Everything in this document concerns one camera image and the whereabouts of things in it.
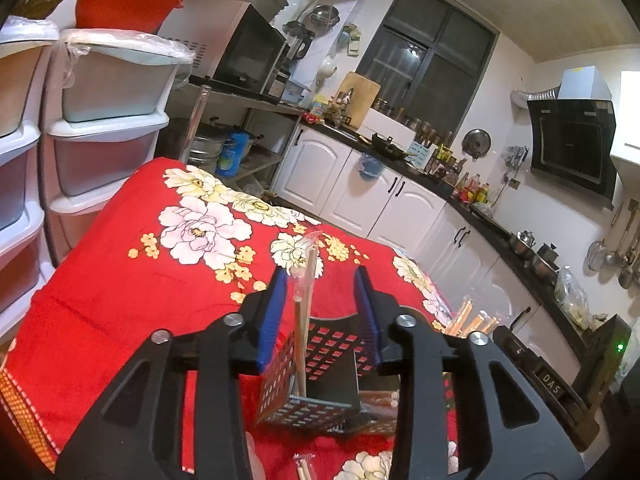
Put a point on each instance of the white base cabinets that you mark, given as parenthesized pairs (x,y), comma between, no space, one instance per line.
(350,180)

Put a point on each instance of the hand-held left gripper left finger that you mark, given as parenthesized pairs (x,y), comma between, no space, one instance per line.
(270,320)

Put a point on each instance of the wooden chopstick pair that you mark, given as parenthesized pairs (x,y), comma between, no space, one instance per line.
(303,470)
(302,355)

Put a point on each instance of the steel steamer pot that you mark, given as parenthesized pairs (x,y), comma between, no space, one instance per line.
(205,152)

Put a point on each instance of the clear plastic bag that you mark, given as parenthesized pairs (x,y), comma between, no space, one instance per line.
(570,295)

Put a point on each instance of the white wall cabinet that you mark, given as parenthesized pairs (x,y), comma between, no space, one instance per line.
(630,120)

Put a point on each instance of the black countertop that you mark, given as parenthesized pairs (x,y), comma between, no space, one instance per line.
(492,232)

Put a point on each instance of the red plastic basin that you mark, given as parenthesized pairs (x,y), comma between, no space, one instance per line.
(125,5)

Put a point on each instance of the red floral tablecloth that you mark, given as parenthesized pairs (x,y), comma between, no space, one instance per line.
(125,310)

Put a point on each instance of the grey plastic lattice utensil holder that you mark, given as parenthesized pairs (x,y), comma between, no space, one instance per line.
(332,385)

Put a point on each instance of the row of spice jars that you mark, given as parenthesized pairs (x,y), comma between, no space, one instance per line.
(425,130)

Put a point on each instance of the wooden cutting board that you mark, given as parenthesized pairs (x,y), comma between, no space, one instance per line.
(362,95)

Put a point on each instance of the hanging metal ladle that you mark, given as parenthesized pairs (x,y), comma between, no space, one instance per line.
(625,275)

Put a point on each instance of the row of sauce bottles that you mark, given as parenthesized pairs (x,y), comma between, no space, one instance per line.
(472,192)

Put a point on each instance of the hanging metal strainer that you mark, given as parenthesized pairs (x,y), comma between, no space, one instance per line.
(596,256)

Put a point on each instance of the metal shelf rack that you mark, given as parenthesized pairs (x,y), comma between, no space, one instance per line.
(235,100)

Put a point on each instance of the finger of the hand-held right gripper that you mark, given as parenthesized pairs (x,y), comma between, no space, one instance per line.
(512,342)

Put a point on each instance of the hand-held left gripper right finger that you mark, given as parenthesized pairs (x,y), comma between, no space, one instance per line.
(367,310)

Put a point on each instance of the microwave oven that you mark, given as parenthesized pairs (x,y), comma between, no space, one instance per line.
(250,50)

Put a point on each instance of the white blue knife block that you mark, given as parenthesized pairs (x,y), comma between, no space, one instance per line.
(419,155)

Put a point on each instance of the white rectangular container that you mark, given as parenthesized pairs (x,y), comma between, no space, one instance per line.
(390,125)

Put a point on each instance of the person's left hand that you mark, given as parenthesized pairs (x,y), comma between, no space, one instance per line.
(254,460)

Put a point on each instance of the white drawer tower cream bins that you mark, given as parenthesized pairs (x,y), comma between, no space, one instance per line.
(15,85)

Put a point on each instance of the blender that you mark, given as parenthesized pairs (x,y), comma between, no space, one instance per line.
(300,42)

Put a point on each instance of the blue hanging bin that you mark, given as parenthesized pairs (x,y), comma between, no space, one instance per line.
(371,167)

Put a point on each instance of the black range hood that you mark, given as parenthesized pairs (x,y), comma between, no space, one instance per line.
(570,145)

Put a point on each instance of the hanging dark pot lid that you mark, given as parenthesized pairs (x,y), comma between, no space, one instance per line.
(476,144)

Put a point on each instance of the white hood chimney cover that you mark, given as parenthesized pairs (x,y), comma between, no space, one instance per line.
(585,82)

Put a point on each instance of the wall socket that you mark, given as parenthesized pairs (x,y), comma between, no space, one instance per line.
(512,181)

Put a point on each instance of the white drawer tower pale bins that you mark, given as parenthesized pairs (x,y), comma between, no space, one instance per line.
(115,85)

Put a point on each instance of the white teapot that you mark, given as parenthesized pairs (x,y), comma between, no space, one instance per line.
(327,66)

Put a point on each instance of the black wok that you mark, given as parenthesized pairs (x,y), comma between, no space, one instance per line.
(387,147)

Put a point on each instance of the hanging steel colander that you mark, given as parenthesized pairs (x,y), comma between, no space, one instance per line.
(324,14)

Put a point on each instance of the silver hood duct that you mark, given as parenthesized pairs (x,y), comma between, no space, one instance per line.
(537,96)

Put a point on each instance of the bunch of chopsticks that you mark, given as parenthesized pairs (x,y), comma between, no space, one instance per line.
(461,320)

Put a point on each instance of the woven basket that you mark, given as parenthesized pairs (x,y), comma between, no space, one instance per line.
(40,5)

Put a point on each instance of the hanging green white packet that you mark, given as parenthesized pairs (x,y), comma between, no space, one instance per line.
(354,45)

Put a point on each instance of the dark window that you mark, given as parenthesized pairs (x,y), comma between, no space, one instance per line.
(430,60)

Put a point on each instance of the blue packet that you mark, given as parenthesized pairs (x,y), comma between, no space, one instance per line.
(232,155)

